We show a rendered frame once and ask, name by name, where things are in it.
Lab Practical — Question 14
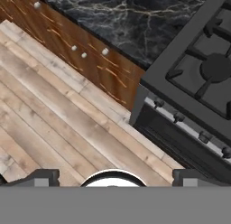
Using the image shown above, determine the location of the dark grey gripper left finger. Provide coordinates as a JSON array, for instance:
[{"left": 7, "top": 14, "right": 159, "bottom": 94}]
[{"left": 0, "top": 168, "right": 60, "bottom": 187}]

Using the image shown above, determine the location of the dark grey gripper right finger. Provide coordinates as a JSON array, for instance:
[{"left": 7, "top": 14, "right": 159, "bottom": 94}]
[{"left": 171, "top": 168, "right": 231, "bottom": 187}]

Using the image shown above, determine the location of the black oven door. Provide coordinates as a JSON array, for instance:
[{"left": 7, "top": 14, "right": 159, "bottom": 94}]
[{"left": 133, "top": 103, "right": 231, "bottom": 185}]

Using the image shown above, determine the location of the black cooker knob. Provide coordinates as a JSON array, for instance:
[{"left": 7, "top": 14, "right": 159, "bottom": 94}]
[
  {"left": 199, "top": 130, "right": 213, "bottom": 145},
  {"left": 153, "top": 98, "right": 165, "bottom": 110},
  {"left": 172, "top": 111, "right": 186, "bottom": 124},
  {"left": 221, "top": 145, "right": 231, "bottom": 159}
]

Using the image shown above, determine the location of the white and black round object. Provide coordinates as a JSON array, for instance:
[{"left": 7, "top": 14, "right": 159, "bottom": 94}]
[{"left": 80, "top": 168, "right": 148, "bottom": 187}]

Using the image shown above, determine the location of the dark grey range cooker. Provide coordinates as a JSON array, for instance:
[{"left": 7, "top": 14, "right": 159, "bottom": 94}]
[{"left": 129, "top": 0, "right": 231, "bottom": 186}]

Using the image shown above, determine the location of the brown wooden cupboard run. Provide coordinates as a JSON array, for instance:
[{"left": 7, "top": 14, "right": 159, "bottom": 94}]
[{"left": 0, "top": 0, "right": 146, "bottom": 113}]

